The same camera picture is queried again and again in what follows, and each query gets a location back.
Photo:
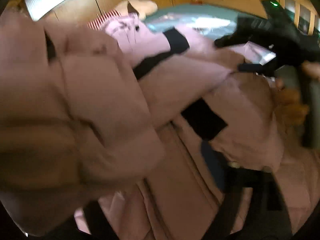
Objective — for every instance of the plaid pastel bed quilt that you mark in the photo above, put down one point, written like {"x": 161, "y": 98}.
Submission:
{"x": 212, "y": 28}

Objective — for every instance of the person's right hand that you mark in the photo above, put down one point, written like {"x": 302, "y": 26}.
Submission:
{"x": 307, "y": 70}

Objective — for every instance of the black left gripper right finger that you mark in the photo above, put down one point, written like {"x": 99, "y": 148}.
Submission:
{"x": 252, "y": 206}

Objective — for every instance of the green bed mattress sheet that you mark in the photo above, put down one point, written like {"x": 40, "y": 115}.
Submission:
{"x": 199, "y": 9}

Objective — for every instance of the plush dog with striped shirt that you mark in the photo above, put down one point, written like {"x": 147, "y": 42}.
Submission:
{"x": 140, "y": 8}

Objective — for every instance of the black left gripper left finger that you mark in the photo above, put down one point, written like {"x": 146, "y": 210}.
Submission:
{"x": 98, "y": 225}

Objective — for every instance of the pink coat with black stripe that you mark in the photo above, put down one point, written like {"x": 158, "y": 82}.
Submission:
{"x": 119, "y": 116}

